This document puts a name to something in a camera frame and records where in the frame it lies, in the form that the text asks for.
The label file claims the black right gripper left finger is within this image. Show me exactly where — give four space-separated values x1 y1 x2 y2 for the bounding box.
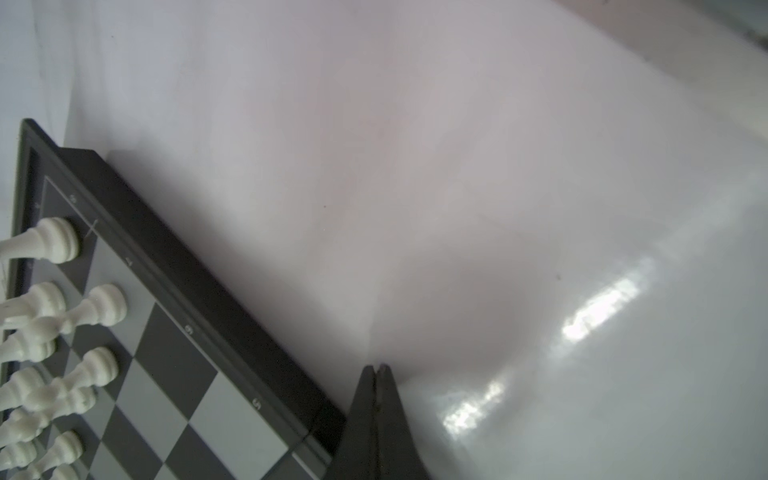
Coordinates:
324 365 377 480

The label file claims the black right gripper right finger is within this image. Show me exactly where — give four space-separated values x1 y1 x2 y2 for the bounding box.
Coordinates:
375 364 430 480

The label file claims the black and silver chessboard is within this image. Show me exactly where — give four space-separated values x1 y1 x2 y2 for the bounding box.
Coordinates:
1 119 345 479

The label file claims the white pawn piece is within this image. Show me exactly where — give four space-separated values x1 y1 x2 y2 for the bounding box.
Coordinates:
1 284 128 364
1 347 120 412
1 387 97 447
1 431 84 480

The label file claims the white knight piece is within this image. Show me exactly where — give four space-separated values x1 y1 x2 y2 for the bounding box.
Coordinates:
1 282 66 330

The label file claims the white rook piece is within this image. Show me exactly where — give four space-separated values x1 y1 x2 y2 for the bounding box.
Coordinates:
1 217 80 264

